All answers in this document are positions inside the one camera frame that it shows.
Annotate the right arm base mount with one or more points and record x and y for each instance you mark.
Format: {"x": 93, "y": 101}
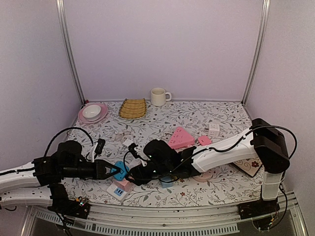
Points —
{"x": 257, "y": 208}

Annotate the right aluminium corner post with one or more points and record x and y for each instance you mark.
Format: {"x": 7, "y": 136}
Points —
{"x": 257, "y": 51}

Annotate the aluminium front rail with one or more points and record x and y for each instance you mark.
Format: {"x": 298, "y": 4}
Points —
{"x": 183, "y": 206}

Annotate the small pink plug adapter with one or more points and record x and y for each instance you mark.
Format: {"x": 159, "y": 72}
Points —
{"x": 204, "y": 140}

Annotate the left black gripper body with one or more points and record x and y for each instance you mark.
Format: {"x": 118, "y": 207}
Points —
{"x": 76, "y": 172}

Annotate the white power strip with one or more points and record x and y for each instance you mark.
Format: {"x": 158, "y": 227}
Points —
{"x": 118, "y": 193}

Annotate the floral square tray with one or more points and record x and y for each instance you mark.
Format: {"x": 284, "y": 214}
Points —
{"x": 249, "y": 166}

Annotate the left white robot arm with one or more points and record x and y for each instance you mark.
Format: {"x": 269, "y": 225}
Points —
{"x": 22, "y": 178}

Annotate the round pink socket hub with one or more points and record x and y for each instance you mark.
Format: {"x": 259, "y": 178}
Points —
{"x": 203, "y": 177}

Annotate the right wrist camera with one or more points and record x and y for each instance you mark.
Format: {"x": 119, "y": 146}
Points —
{"x": 138, "y": 154}

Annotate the cream ceramic mug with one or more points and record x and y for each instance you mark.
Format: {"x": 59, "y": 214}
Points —
{"x": 159, "y": 96}

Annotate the yellow bamboo tray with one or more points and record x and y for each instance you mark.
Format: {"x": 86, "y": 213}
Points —
{"x": 133, "y": 109}

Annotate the white floral cube adapter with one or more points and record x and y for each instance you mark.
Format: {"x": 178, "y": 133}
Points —
{"x": 214, "y": 129}

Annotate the left aluminium corner post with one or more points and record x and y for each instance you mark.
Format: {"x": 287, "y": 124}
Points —
{"x": 68, "y": 48}

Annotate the cyan cube adapter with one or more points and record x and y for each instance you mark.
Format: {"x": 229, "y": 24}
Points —
{"x": 124, "y": 169}

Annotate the aluminium corner post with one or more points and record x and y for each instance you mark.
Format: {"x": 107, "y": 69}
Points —
{"x": 257, "y": 51}
{"x": 68, "y": 48}

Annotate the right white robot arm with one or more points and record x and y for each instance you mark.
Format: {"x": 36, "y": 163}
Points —
{"x": 261, "y": 140}

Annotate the pink plate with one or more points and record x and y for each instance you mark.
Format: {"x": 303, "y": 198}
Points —
{"x": 104, "y": 110}

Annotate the pink cube adapter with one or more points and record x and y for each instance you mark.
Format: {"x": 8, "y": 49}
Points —
{"x": 125, "y": 185}

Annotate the white bowl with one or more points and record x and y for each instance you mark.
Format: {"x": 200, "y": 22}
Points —
{"x": 92, "y": 112}

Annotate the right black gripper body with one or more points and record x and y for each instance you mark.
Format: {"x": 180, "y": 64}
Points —
{"x": 162, "y": 170}

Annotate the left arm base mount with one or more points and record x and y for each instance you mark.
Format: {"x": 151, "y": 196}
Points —
{"x": 62, "y": 204}

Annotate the pink power strip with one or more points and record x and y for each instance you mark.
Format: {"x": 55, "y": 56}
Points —
{"x": 181, "y": 139}

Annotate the light blue plug adapter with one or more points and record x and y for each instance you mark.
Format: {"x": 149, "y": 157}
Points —
{"x": 166, "y": 183}

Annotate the white charger with prongs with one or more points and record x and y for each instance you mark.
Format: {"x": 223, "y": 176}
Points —
{"x": 128, "y": 142}

